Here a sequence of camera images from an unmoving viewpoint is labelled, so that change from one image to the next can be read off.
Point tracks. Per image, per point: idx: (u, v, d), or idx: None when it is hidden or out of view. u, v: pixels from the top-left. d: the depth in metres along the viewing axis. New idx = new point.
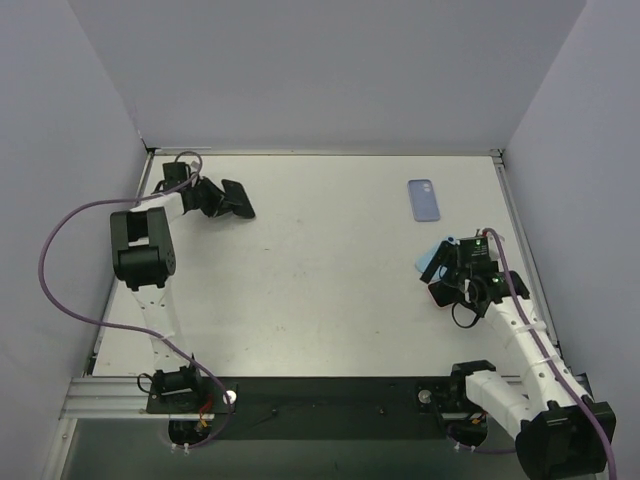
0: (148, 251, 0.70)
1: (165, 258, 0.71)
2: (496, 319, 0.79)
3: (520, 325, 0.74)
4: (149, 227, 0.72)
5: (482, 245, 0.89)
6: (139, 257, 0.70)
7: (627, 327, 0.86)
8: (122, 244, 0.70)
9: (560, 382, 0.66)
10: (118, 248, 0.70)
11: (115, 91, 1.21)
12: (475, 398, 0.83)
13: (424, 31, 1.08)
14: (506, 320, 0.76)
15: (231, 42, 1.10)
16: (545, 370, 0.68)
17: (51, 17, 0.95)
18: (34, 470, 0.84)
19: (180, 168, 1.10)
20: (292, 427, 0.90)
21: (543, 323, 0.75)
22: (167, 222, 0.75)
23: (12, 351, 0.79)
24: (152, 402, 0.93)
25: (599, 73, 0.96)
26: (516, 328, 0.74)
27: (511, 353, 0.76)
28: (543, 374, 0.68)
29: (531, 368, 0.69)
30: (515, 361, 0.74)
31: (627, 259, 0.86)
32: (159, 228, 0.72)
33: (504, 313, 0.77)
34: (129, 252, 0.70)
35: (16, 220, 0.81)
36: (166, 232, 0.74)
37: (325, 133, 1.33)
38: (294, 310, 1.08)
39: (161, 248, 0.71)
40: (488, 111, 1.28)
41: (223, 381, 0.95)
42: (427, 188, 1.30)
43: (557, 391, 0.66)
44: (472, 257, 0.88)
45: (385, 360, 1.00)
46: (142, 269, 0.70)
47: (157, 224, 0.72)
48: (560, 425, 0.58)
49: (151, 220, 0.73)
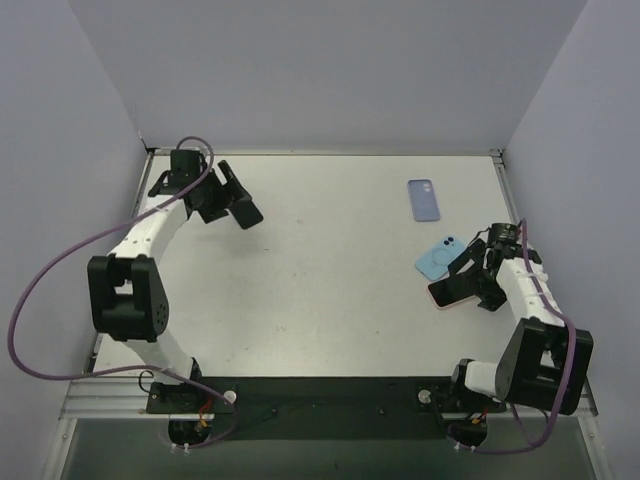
0: (132, 312, 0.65)
1: (150, 317, 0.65)
2: (503, 270, 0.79)
3: (521, 268, 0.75)
4: (134, 284, 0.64)
5: (511, 230, 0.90)
6: (122, 318, 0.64)
7: (627, 328, 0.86)
8: (104, 301, 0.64)
9: (548, 309, 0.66)
10: (98, 305, 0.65)
11: (115, 91, 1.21)
12: (473, 385, 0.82)
13: (423, 31, 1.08)
14: (511, 267, 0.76)
15: (231, 42, 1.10)
16: (536, 300, 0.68)
17: (52, 17, 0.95)
18: (33, 469, 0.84)
19: (190, 155, 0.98)
20: (292, 427, 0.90)
21: (544, 272, 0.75)
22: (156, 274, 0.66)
23: (13, 350, 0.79)
24: (152, 402, 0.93)
25: (599, 73, 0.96)
26: (518, 271, 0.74)
27: (510, 298, 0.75)
28: (534, 301, 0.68)
29: (524, 299, 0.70)
30: (512, 303, 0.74)
31: (627, 259, 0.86)
32: (144, 287, 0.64)
33: (512, 262, 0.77)
34: (111, 309, 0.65)
35: (16, 219, 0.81)
36: (155, 287, 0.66)
37: (325, 133, 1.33)
38: (294, 310, 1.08)
39: (147, 313, 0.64)
40: (489, 110, 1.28)
41: (224, 381, 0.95)
42: (427, 188, 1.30)
43: (544, 313, 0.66)
44: (499, 237, 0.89)
45: (385, 360, 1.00)
46: (124, 330, 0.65)
47: (144, 283, 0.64)
48: (539, 336, 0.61)
49: (136, 275, 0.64)
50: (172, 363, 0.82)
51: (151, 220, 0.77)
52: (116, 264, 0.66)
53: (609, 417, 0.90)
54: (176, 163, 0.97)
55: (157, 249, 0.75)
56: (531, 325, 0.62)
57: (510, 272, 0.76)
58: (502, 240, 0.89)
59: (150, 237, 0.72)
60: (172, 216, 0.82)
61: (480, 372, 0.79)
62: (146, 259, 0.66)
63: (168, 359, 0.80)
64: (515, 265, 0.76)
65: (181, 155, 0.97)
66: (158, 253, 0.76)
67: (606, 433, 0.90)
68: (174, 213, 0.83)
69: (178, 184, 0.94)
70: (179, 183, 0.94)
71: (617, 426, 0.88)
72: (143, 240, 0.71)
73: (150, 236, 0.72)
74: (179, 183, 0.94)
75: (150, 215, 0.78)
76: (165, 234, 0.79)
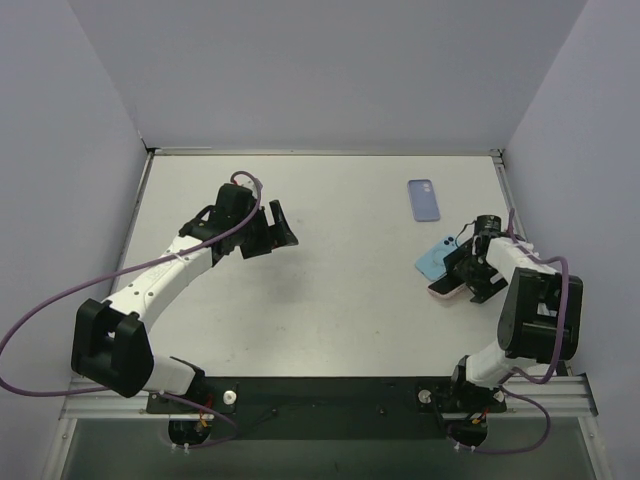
0: (108, 369, 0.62)
1: (119, 377, 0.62)
2: (492, 250, 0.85)
3: (507, 241, 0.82)
4: (116, 343, 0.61)
5: (496, 221, 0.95)
6: (98, 369, 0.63)
7: (628, 329, 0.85)
8: (84, 347, 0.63)
9: (540, 264, 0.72)
10: (78, 350, 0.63)
11: (115, 91, 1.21)
12: (475, 378, 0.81)
13: (423, 30, 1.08)
14: (498, 243, 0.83)
15: (230, 41, 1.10)
16: (527, 260, 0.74)
17: (51, 17, 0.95)
18: (34, 468, 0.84)
19: (239, 196, 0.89)
20: (293, 427, 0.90)
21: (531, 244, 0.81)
22: (141, 338, 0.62)
23: (14, 350, 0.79)
24: (152, 402, 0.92)
25: (599, 72, 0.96)
26: (506, 244, 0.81)
27: (503, 269, 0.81)
28: (524, 261, 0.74)
29: (515, 260, 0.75)
30: (506, 272, 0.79)
31: (628, 260, 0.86)
32: (124, 350, 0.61)
33: (500, 239, 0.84)
34: (90, 356, 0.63)
35: (16, 220, 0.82)
36: (136, 351, 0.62)
37: (324, 133, 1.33)
38: (294, 309, 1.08)
39: (122, 376, 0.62)
40: (489, 110, 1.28)
41: (224, 381, 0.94)
42: (427, 188, 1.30)
43: (536, 266, 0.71)
44: (485, 227, 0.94)
45: (385, 361, 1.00)
46: (100, 380, 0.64)
47: (124, 349, 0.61)
48: (530, 281, 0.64)
49: (120, 336, 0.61)
50: (165, 387, 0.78)
51: (164, 269, 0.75)
52: (107, 312, 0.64)
53: (610, 418, 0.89)
54: (222, 201, 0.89)
55: (161, 299, 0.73)
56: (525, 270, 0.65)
57: (498, 246, 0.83)
58: (488, 229, 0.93)
59: (153, 291, 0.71)
60: (192, 264, 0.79)
61: (482, 354, 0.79)
62: (136, 320, 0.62)
63: (162, 383, 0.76)
64: (502, 241, 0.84)
65: (229, 193, 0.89)
66: (163, 302, 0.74)
67: (607, 434, 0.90)
68: (195, 263, 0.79)
69: (215, 225, 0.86)
70: (217, 223, 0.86)
71: (618, 426, 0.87)
72: (145, 292, 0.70)
73: (154, 290, 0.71)
74: (217, 225, 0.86)
75: (166, 261, 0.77)
76: (177, 283, 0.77)
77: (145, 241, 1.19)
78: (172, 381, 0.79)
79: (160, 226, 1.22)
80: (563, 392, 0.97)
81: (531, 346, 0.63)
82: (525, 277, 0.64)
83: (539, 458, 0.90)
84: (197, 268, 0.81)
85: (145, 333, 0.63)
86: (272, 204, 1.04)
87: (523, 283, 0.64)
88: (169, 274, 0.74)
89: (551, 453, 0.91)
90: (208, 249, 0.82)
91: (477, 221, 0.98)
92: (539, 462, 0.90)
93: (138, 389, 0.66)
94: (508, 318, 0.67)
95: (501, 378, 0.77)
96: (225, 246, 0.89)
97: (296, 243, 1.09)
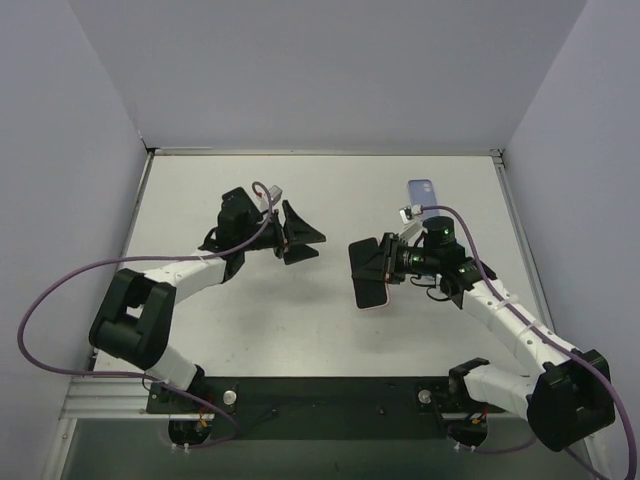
0: (131, 332, 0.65)
1: (141, 343, 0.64)
2: (473, 304, 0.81)
3: (493, 300, 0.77)
4: (147, 305, 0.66)
5: (450, 234, 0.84)
6: (119, 333, 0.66)
7: (627, 328, 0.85)
8: (111, 311, 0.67)
9: (548, 342, 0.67)
10: (104, 313, 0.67)
11: (114, 90, 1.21)
12: (480, 397, 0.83)
13: (423, 29, 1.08)
14: (483, 302, 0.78)
15: (230, 40, 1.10)
16: (532, 337, 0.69)
17: (51, 17, 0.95)
18: (33, 469, 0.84)
19: (237, 217, 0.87)
20: (293, 427, 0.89)
21: (504, 286, 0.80)
22: (169, 303, 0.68)
23: (14, 350, 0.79)
24: (152, 402, 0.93)
25: (599, 72, 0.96)
26: (494, 307, 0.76)
27: (498, 332, 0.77)
28: (531, 341, 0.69)
29: (520, 339, 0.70)
30: (504, 338, 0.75)
31: (628, 259, 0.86)
32: (152, 311, 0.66)
33: (476, 293, 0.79)
34: (113, 322, 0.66)
35: (16, 219, 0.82)
36: (162, 316, 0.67)
37: (324, 132, 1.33)
38: (294, 310, 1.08)
39: (144, 338, 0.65)
40: (489, 110, 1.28)
41: (225, 381, 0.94)
42: (427, 188, 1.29)
43: (548, 352, 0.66)
44: (441, 246, 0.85)
45: (386, 361, 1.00)
46: (116, 348, 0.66)
47: (156, 308, 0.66)
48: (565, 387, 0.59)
49: (154, 297, 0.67)
50: (168, 377, 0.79)
51: (189, 264, 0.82)
52: (140, 280, 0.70)
53: None
54: (221, 224, 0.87)
55: (181, 288, 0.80)
56: (550, 375, 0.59)
57: (485, 308, 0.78)
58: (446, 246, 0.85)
59: (181, 274, 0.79)
60: (210, 268, 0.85)
61: (488, 385, 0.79)
62: (169, 286, 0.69)
63: (166, 373, 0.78)
64: (485, 297, 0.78)
65: (226, 218, 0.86)
66: (182, 292, 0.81)
67: (608, 434, 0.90)
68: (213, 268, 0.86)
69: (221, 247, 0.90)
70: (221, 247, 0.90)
71: (619, 427, 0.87)
72: (174, 273, 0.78)
73: (182, 274, 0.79)
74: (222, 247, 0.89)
75: (192, 261, 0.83)
76: (196, 281, 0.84)
77: (145, 241, 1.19)
78: (175, 371, 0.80)
79: (160, 226, 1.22)
80: None
81: (578, 434, 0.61)
82: (558, 384, 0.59)
83: (538, 457, 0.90)
84: (210, 276, 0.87)
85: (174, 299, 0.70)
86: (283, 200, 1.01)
87: (559, 392, 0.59)
88: (193, 269, 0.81)
89: (549, 453, 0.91)
90: (221, 261, 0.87)
91: (432, 238, 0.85)
92: (539, 460, 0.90)
93: (151, 364, 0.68)
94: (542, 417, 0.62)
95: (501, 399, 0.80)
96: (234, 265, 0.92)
97: (324, 235, 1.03)
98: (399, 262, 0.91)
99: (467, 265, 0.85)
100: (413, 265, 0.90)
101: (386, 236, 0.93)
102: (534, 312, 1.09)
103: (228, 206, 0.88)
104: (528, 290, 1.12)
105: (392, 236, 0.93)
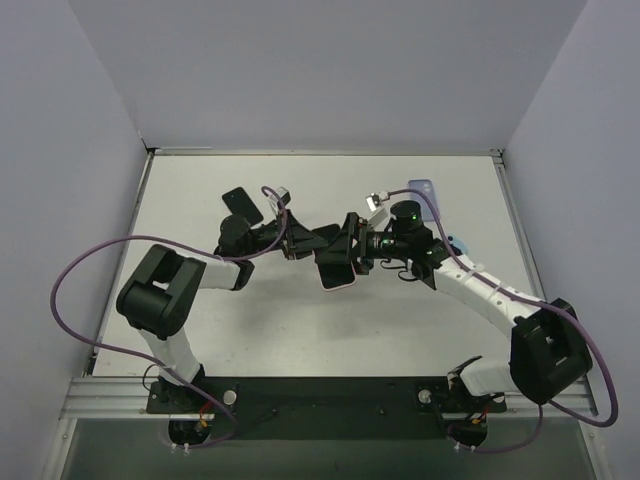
0: (160, 296, 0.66)
1: (169, 307, 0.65)
2: (442, 280, 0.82)
3: (461, 272, 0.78)
4: (179, 275, 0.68)
5: (418, 218, 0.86)
6: (146, 296, 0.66)
7: (627, 329, 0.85)
8: (143, 275, 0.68)
9: (516, 299, 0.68)
10: (135, 277, 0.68)
11: (114, 90, 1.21)
12: (480, 391, 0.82)
13: (423, 30, 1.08)
14: (452, 276, 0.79)
15: (231, 42, 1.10)
16: (501, 298, 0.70)
17: (52, 19, 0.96)
18: (33, 469, 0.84)
19: (237, 241, 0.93)
20: (293, 427, 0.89)
21: (469, 258, 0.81)
22: (198, 278, 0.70)
23: (13, 350, 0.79)
24: (152, 402, 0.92)
25: (599, 72, 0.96)
26: (462, 278, 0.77)
27: (468, 301, 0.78)
28: (501, 301, 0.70)
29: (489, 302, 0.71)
30: (476, 306, 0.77)
31: (627, 260, 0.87)
32: (184, 279, 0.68)
33: (444, 270, 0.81)
34: (143, 285, 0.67)
35: (17, 220, 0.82)
36: (190, 288, 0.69)
37: (325, 132, 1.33)
38: (294, 310, 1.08)
39: (172, 301, 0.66)
40: (490, 110, 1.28)
41: (225, 381, 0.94)
42: (427, 188, 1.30)
43: (516, 308, 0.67)
44: (409, 230, 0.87)
45: (386, 360, 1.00)
46: (141, 311, 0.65)
47: (187, 275, 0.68)
48: (535, 336, 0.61)
49: (187, 268, 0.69)
50: (176, 363, 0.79)
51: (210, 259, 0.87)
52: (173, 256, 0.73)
53: (610, 419, 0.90)
54: (222, 243, 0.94)
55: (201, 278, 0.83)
56: (522, 329, 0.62)
57: (455, 282, 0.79)
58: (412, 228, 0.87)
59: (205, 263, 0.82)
60: (224, 271, 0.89)
61: (482, 371, 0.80)
62: (200, 262, 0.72)
63: (174, 358, 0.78)
64: (453, 271, 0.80)
65: (227, 242, 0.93)
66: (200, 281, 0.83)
67: (607, 433, 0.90)
68: (226, 271, 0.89)
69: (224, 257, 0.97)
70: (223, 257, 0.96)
71: (620, 428, 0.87)
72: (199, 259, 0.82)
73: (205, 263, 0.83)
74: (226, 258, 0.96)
75: (212, 258, 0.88)
76: (211, 279, 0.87)
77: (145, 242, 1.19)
78: (182, 360, 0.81)
79: (160, 226, 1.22)
80: (564, 393, 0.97)
81: (559, 384, 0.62)
82: (530, 335, 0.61)
83: (539, 457, 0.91)
84: (221, 278, 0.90)
85: (201, 275, 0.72)
86: (286, 200, 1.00)
87: (532, 343, 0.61)
88: (213, 264, 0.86)
89: (550, 453, 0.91)
90: (236, 266, 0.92)
91: (399, 225, 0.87)
92: (540, 461, 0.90)
93: (170, 333, 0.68)
94: (524, 373, 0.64)
95: (495, 389, 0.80)
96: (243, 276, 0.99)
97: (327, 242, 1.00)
98: (369, 245, 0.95)
99: (434, 248, 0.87)
100: (383, 250, 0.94)
101: (352, 219, 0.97)
102: None
103: (229, 227, 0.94)
104: (528, 290, 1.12)
105: (362, 221, 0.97)
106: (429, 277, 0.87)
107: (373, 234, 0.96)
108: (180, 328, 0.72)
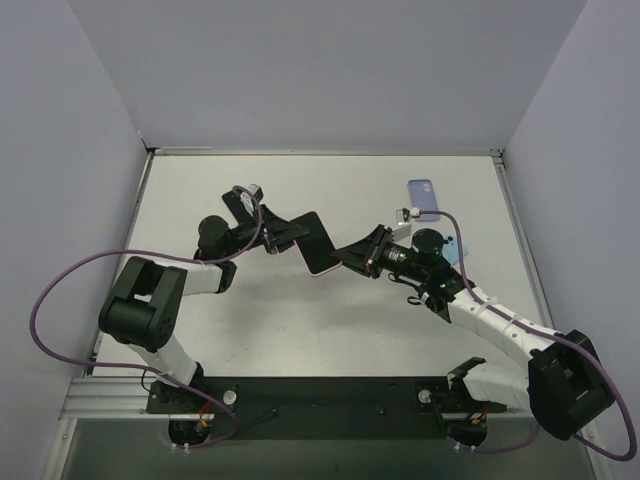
0: (144, 309, 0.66)
1: (155, 319, 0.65)
2: (454, 313, 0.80)
3: (474, 303, 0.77)
4: (160, 285, 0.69)
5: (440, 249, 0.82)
6: (129, 311, 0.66)
7: (625, 328, 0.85)
8: (123, 290, 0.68)
9: (532, 332, 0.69)
10: (115, 294, 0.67)
11: (114, 89, 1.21)
12: (482, 397, 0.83)
13: (423, 30, 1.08)
14: (465, 308, 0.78)
15: (231, 42, 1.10)
16: (517, 330, 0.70)
17: (52, 18, 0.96)
18: (33, 469, 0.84)
19: (218, 241, 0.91)
20: (292, 426, 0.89)
21: (483, 291, 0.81)
22: (181, 286, 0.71)
23: (14, 350, 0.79)
24: (152, 402, 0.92)
25: (599, 72, 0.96)
26: (477, 311, 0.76)
27: (483, 334, 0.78)
28: (516, 334, 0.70)
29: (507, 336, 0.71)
30: (490, 339, 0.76)
31: (626, 260, 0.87)
32: (167, 288, 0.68)
33: (458, 302, 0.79)
34: (125, 300, 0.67)
35: (17, 219, 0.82)
36: (174, 296, 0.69)
37: (324, 132, 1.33)
38: (294, 310, 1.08)
39: (158, 311, 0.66)
40: (489, 110, 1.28)
41: (224, 381, 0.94)
42: (427, 188, 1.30)
43: (532, 340, 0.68)
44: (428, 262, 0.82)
45: (386, 360, 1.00)
46: (126, 329, 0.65)
47: (169, 284, 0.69)
48: (554, 370, 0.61)
49: (167, 278, 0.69)
50: (172, 368, 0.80)
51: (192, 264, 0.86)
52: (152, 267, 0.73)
53: (609, 418, 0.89)
54: (203, 244, 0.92)
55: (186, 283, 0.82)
56: (539, 362, 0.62)
57: (469, 314, 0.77)
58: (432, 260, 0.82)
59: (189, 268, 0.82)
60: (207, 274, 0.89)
61: (488, 385, 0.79)
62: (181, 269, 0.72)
63: (169, 365, 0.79)
64: (467, 302, 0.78)
65: (207, 244, 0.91)
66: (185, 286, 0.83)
67: (606, 433, 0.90)
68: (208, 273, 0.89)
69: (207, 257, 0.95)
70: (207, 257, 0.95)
71: (620, 428, 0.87)
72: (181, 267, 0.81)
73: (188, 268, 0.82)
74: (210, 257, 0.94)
75: (192, 263, 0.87)
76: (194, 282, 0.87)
77: (145, 241, 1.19)
78: (179, 362, 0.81)
79: (160, 226, 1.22)
80: None
81: (584, 420, 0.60)
82: (548, 369, 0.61)
83: (538, 457, 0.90)
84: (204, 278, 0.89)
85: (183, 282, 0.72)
86: (257, 197, 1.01)
87: (553, 376, 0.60)
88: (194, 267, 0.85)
89: (549, 452, 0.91)
90: (218, 269, 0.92)
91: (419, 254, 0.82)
92: (539, 460, 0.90)
93: (158, 345, 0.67)
94: (548, 410, 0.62)
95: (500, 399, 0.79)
96: (227, 275, 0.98)
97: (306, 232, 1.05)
98: (384, 255, 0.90)
99: (450, 279, 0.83)
100: (399, 265, 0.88)
101: (380, 227, 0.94)
102: (533, 311, 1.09)
103: (207, 229, 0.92)
104: (527, 290, 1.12)
105: (387, 228, 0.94)
106: (444, 309, 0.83)
107: (391, 245, 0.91)
108: (168, 338, 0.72)
